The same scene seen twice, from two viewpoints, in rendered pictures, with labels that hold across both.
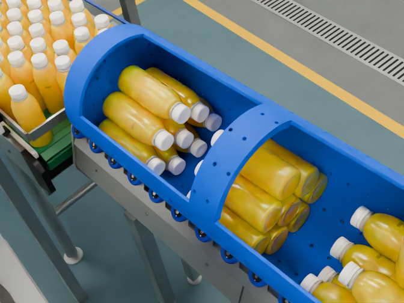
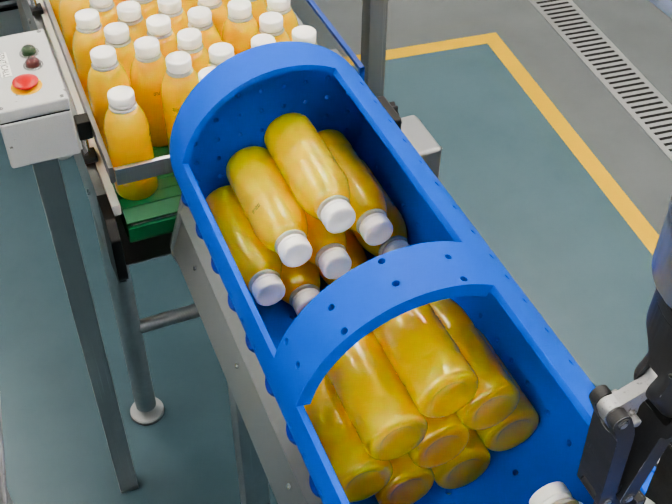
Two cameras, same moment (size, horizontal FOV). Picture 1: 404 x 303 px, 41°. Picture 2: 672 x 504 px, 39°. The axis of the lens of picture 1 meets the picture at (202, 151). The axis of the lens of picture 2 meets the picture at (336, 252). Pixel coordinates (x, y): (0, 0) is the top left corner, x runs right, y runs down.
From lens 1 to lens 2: 0.18 m
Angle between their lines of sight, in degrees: 11
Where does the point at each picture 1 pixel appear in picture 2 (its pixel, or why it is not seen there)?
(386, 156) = not seen: outside the picture
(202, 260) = (285, 475)
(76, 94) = (190, 126)
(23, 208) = (77, 292)
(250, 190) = (382, 378)
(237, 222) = (343, 426)
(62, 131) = (173, 188)
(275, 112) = (473, 263)
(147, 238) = not seen: hidden behind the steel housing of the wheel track
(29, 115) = (125, 140)
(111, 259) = (202, 441)
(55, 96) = not seen: hidden behind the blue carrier
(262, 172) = (410, 354)
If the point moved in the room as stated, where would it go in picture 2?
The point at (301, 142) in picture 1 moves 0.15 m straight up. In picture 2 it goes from (519, 339) to (541, 240)
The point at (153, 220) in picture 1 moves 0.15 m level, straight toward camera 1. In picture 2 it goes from (242, 381) to (225, 479)
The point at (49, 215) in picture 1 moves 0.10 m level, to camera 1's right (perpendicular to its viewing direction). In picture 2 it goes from (128, 326) to (171, 335)
